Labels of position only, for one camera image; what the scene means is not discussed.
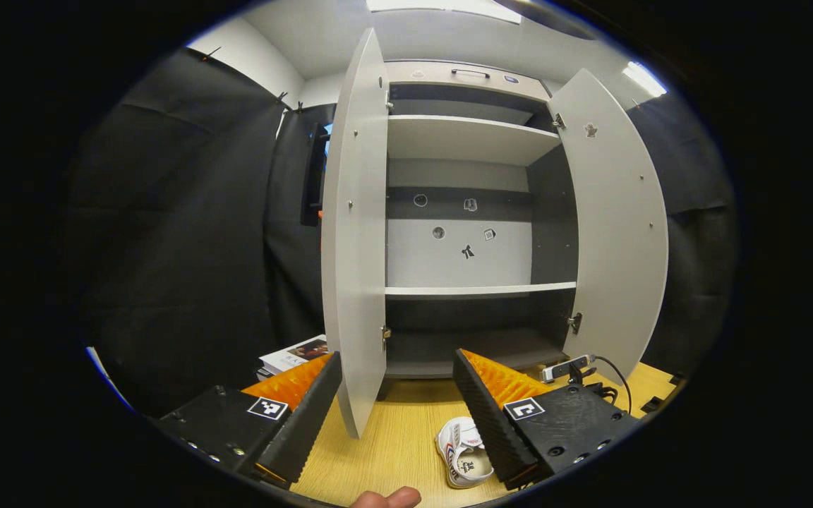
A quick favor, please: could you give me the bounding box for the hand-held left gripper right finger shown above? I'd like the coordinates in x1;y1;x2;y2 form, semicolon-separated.
452;348;642;491

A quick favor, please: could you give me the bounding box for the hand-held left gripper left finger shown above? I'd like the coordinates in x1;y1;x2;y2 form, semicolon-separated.
158;351;344;488

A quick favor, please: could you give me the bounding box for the white shoe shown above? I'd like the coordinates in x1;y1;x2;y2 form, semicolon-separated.
435;416;496;490

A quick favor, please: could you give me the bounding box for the white cabinet door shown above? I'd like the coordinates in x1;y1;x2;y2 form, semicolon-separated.
301;28;390;440
546;68;670;382

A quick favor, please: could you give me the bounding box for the white shoe cabinet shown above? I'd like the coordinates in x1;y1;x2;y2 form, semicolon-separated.
301;28;670;440

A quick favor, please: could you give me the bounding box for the stack of books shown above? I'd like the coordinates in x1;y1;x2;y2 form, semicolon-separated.
257;334;331;382

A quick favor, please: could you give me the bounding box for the small grey device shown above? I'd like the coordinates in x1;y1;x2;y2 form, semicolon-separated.
541;354;596;385

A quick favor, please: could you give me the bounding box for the black backdrop cloth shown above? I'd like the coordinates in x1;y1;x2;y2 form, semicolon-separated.
71;48;739;418

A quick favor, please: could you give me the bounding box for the ceiling light panel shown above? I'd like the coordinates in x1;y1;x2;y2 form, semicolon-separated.
366;0;522;24
622;61;668;99

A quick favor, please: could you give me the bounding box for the thin black cable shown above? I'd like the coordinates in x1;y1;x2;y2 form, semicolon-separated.
589;356;634;417

